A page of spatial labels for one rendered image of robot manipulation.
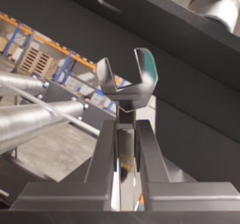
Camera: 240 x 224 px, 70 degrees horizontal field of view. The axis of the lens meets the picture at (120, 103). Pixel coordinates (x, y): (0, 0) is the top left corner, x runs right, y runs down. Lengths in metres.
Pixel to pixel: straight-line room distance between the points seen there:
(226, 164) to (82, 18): 0.25
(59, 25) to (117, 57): 0.08
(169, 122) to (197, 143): 0.04
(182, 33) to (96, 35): 0.11
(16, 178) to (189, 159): 0.21
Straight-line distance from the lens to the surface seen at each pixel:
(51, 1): 0.26
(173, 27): 0.17
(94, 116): 1.16
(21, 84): 1.00
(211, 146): 0.24
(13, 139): 0.49
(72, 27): 0.24
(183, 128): 0.22
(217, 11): 0.36
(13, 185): 0.25
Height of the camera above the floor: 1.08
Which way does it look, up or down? 3 degrees down
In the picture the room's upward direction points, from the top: 29 degrees clockwise
